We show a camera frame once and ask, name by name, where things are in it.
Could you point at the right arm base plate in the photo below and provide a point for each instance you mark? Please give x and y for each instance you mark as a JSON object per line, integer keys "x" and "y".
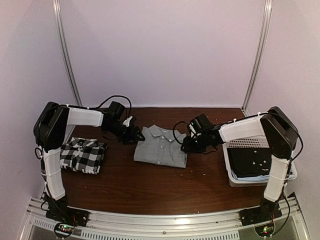
{"x": 263, "y": 213}

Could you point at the grey long sleeve shirt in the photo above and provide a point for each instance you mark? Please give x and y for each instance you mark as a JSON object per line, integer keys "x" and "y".
{"x": 161, "y": 147}

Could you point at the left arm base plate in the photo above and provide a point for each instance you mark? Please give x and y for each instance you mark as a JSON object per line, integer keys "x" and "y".
{"x": 70, "y": 216}

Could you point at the front aluminium rail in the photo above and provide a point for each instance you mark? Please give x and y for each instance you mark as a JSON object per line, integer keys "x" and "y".
{"x": 223, "y": 225}

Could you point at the aluminium frame post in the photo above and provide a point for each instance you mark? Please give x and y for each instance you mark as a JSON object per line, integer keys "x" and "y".
{"x": 264, "y": 31}
{"x": 65, "y": 53}

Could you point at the light blue shirt in basket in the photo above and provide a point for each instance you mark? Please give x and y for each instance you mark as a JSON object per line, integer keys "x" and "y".
{"x": 259, "y": 178}

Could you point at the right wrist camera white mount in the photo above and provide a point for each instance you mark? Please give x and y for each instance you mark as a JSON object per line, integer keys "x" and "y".
{"x": 192, "y": 131}

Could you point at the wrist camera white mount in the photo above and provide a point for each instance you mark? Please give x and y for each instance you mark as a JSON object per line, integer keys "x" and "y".
{"x": 129, "y": 120}
{"x": 192, "y": 131}

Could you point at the right aluminium frame post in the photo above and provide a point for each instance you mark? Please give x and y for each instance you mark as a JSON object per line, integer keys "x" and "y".
{"x": 264, "y": 31}

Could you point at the circuit board with leds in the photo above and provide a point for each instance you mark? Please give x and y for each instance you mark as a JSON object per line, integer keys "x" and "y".
{"x": 265, "y": 230}
{"x": 63, "y": 230}

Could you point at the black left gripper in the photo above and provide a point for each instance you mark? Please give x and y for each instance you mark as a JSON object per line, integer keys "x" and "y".
{"x": 130, "y": 136}

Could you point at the black white plaid shirt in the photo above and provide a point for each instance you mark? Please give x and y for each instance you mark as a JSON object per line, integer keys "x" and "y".
{"x": 82, "y": 155}

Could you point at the white plastic laundry basket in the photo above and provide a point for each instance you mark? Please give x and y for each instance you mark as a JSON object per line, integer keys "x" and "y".
{"x": 251, "y": 142}

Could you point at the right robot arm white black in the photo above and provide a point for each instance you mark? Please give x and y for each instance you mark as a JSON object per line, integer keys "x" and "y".
{"x": 281, "y": 135}

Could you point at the right circuit board with LEDs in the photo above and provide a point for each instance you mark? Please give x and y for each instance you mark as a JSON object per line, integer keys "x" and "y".
{"x": 265, "y": 230}

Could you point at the black shirt in basket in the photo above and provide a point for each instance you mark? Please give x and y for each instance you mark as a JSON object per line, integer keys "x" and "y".
{"x": 250, "y": 162}

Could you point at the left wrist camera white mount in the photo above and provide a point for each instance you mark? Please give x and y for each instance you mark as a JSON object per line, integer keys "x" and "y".
{"x": 129, "y": 120}

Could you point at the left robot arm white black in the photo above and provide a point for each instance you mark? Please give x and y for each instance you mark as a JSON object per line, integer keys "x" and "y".
{"x": 50, "y": 129}

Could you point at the left aluminium frame post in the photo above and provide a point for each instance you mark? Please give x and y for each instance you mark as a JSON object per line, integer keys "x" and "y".
{"x": 65, "y": 53}

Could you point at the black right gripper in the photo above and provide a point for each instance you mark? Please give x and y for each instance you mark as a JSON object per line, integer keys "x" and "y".
{"x": 188, "y": 147}

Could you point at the left circuit board with LEDs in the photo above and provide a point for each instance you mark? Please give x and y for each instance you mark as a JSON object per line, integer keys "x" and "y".
{"x": 63, "y": 230}

